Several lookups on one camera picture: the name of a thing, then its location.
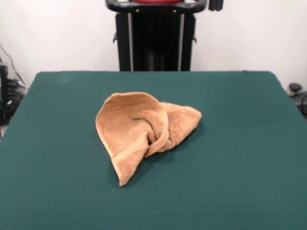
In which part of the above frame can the orange terry towel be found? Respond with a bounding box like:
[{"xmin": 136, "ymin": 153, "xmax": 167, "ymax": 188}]
[{"xmin": 95, "ymin": 91, "xmax": 202, "ymax": 187}]

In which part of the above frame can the black office chair base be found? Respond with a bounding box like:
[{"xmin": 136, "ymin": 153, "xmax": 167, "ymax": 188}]
[{"xmin": 288, "ymin": 82, "xmax": 307, "ymax": 106}]

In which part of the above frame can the dark green table cloth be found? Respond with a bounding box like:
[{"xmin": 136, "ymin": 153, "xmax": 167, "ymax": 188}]
[{"xmin": 0, "ymin": 70, "xmax": 307, "ymax": 230}]

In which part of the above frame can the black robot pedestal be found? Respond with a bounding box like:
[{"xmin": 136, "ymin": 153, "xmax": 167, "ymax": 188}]
[{"xmin": 105, "ymin": 0, "xmax": 207, "ymax": 72}]

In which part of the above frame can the black equipment with cables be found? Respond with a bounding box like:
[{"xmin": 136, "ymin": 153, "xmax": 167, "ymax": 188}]
[{"xmin": 0, "ymin": 63, "xmax": 27, "ymax": 126}]

